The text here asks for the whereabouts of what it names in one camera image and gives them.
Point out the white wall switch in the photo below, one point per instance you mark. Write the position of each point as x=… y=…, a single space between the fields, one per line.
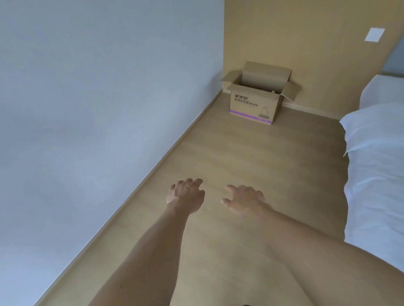
x=374 y=35

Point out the person's left forearm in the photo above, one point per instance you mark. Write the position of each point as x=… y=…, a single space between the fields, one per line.
x=138 y=271

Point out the brown cardboard box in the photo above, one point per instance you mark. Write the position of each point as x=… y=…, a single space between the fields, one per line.
x=251 y=105

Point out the person's left hand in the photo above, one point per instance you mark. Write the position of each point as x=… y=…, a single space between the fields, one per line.
x=185 y=197

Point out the person's right forearm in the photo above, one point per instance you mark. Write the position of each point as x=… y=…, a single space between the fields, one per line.
x=340 y=262

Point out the white bed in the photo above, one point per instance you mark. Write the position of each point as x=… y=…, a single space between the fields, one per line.
x=388 y=168

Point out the person's right hand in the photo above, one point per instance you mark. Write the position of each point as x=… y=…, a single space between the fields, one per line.
x=247 y=202

